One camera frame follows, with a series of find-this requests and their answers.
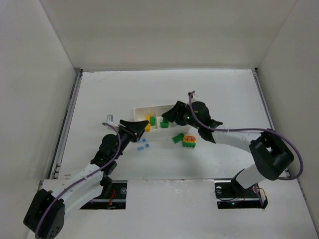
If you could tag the green yellow lego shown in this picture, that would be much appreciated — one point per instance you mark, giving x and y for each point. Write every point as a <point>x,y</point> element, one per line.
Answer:
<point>152,123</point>

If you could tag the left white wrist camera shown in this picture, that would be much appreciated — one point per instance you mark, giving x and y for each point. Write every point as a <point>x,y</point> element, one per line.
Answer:
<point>109,119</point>

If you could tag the green long lego brick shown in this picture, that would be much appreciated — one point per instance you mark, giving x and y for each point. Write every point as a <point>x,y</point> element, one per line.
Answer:
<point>178,138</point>

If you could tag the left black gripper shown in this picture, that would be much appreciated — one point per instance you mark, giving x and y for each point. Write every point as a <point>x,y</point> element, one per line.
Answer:
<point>133,133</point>

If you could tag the orange flower green lego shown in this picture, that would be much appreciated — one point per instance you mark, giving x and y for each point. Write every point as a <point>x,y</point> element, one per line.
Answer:
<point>189,141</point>

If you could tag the small green lego brick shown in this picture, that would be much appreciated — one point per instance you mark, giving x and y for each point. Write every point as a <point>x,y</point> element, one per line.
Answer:
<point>164,123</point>

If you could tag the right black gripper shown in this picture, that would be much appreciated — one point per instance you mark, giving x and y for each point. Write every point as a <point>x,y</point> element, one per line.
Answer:
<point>180,112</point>

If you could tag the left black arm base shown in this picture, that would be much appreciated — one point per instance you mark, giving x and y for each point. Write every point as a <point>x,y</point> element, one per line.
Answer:
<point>112,198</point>

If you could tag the white three-compartment bin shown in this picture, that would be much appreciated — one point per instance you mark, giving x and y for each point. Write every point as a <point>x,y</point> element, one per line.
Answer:
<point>156,130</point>

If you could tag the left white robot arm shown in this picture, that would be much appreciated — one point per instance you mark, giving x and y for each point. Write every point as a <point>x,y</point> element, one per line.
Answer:
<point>48,209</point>

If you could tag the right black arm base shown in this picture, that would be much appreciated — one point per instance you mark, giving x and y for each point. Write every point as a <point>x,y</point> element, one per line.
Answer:
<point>227,197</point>

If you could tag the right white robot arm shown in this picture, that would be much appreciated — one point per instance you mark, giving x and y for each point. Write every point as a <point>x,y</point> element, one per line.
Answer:
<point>270,154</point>

